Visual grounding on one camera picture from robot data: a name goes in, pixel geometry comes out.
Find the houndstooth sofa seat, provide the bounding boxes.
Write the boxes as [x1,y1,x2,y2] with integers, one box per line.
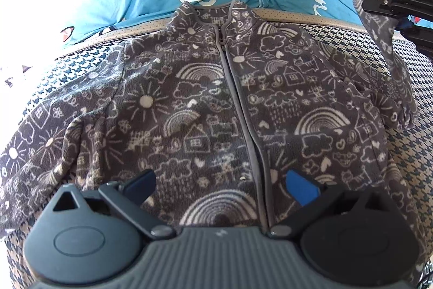
[0,7,433,289]

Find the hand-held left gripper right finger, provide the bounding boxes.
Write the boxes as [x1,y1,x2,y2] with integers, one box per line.
[269,170,403,239]

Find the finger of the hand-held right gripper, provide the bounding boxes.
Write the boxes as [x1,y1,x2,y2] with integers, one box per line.
[360,0,395,17]

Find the grey patterned fleece jacket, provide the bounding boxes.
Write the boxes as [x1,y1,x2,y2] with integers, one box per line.
[0,0,421,235]

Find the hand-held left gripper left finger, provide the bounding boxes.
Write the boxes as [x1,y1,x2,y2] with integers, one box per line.
[51,169,176,239]

